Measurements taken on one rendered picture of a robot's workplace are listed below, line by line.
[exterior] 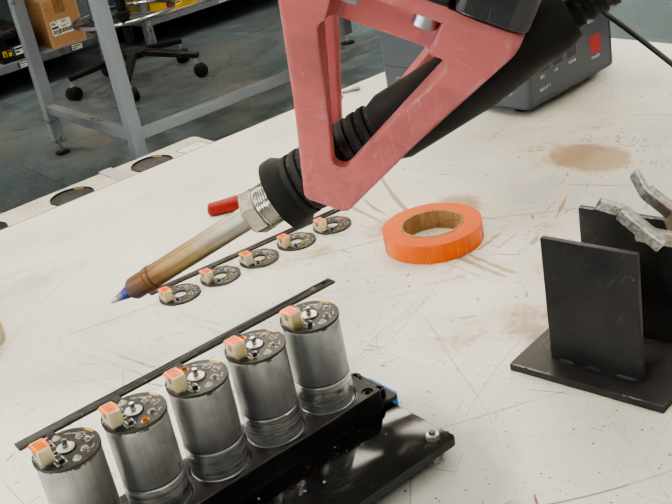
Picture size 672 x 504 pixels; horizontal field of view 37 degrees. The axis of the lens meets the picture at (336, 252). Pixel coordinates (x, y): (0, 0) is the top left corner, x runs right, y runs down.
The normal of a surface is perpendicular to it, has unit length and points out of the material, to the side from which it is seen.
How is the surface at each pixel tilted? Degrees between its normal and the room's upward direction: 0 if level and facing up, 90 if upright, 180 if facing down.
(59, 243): 0
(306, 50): 108
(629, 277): 90
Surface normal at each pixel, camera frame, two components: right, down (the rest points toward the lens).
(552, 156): -0.18, -0.89
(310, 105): -0.18, 0.66
